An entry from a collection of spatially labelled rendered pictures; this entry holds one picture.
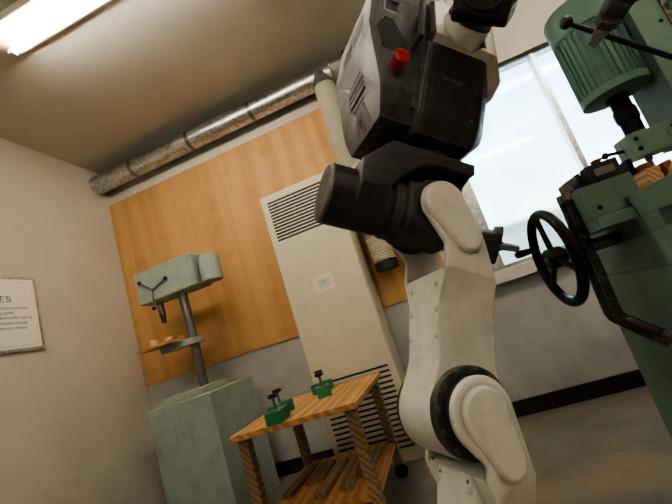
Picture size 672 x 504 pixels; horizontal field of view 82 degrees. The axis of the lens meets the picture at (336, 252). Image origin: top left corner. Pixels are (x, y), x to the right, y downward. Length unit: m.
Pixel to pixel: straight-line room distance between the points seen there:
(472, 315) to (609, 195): 0.63
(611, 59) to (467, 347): 0.98
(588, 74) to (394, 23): 0.72
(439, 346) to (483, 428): 0.13
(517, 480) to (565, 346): 2.06
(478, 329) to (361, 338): 1.69
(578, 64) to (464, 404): 1.09
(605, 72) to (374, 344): 1.68
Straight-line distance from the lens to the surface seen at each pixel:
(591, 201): 1.21
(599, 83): 1.41
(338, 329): 2.40
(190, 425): 2.54
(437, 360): 0.67
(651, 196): 1.17
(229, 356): 3.04
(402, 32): 0.88
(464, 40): 0.87
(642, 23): 1.53
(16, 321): 2.95
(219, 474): 2.51
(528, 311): 2.66
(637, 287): 1.37
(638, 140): 1.40
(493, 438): 0.66
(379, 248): 2.47
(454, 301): 0.70
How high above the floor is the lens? 0.80
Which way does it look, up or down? 11 degrees up
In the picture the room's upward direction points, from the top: 18 degrees counter-clockwise
